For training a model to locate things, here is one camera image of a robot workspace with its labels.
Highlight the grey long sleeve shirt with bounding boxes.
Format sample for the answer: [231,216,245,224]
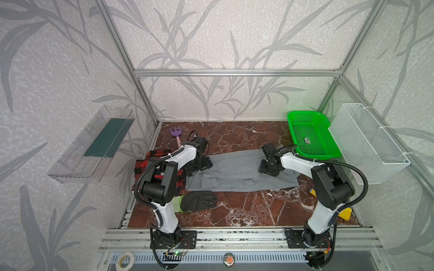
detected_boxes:
[185,149,301,192]

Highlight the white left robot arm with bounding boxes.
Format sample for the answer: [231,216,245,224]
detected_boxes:
[133,136,218,245]

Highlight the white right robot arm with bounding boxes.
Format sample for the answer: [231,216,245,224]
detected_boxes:
[259,143,368,248]

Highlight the black green work glove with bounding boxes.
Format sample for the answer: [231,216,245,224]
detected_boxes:
[171,191,219,213]

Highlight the purple pink toy rake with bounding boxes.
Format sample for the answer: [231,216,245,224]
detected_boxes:
[170,126,182,148]

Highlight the green plastic basket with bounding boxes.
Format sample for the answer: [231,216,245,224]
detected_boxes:
[287,111,342,160]

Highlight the red black plaid shirt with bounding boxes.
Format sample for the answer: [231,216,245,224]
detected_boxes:
[134,149,186,196]

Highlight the yellow toy shovel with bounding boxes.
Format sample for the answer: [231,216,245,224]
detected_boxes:
[309,189,353,221]

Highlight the round red emblem button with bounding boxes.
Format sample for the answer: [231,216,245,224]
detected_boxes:
[223,252,236,268]

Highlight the white tape roll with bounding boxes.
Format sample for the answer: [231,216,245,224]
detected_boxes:
[115,251,136,271]

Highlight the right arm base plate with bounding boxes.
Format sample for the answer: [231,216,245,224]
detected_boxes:
[284,228,332,250]

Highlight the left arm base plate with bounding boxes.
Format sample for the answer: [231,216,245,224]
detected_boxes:
[150,229,197,250]

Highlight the white wire mesh basket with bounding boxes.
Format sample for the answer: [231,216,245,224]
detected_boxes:
[329,103,411,185]

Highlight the aluminium frame rails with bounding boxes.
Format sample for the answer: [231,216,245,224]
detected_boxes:
[103,1,434,271]

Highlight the clear plastic wall shelf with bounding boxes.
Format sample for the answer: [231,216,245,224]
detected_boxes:
[47,106,135,184]

